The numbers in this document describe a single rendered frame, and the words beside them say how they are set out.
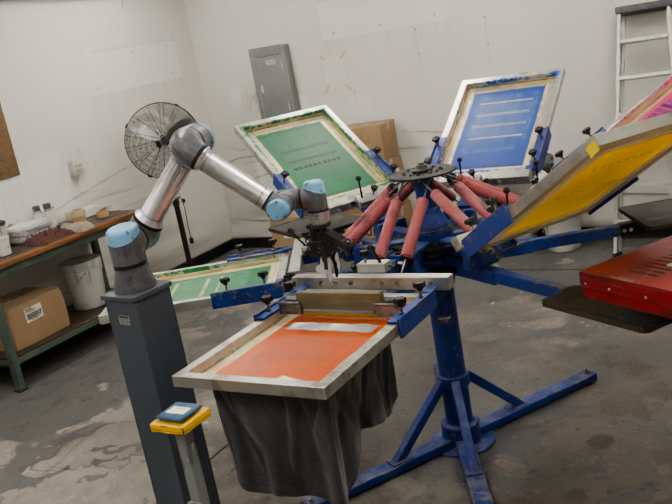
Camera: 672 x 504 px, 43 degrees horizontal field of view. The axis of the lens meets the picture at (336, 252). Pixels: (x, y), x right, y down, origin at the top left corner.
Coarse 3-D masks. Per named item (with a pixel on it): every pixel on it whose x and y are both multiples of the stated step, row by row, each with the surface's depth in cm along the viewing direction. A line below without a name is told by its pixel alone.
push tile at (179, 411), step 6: (180, 402) 256; (168, 408) 253; (174, 408) 252; (180, 408) 251; (186, 408) 250; (192, 408) 250; (198, 408) 250; (162, 414) 249; (168, 414) 249; (174, 414) 248; (180, 414) 247; (186, 414) 246; (168, 420) 246; (174, 420) 245; (180, 420) 244
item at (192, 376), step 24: (240, 336) 298; (384, 336) 274; (216, 360) 286; (360, 360) 260; (192, 384) 269; (216, 384) 264; (240, 384) 258; (264, 384) 253; (288, 384) 249; (312, 384) 246; (336, 384) 248
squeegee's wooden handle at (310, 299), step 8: (296, 296) 314; (304, 296) 312; (312, 296) 310; (320, 296) 308; (328, 296) 307; (336, 296) 305; (344, 296) 303; (352, 296) 301; (360, 296) 300; (368, 296) 298; (376, 296) 296; (304, 304) 313; (312, 304) 311; (320, 304) 309; (328, 304) 308; (336, 304) 306; (344, 304) 304; (352, 304) 302; (360, 304) 301; (368, 304) 299
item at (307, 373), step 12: (384, 324) 294; (348, 336) 289; (360, 336) 287; (348, 348) 278; (336, 360) 270; (276, 372) 269; (288, 372) 268; (300, 372) 266; (312, 372) 264; (324, 372) 262
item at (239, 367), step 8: (296, 320) 315; (304, 320) 313; (312, 320) 312; (320, 320) 310; (328, 320) 309; (336, 320) 307; (280, 328) 310; (272, 336) 303; (280, 336) 301; (256, 344) 298; (264, 344) 296; (248, 352) 291; (256, 352) 290; (240, 360) 285; (224, 368) 281; (232, 368) 279; (240, 368) 278; (248, 368) 277; (256, 368) 276; (264, 368) 274; (272, 368) 273; (248, 376) 270; (256, 376) 269; (264, 376) 268
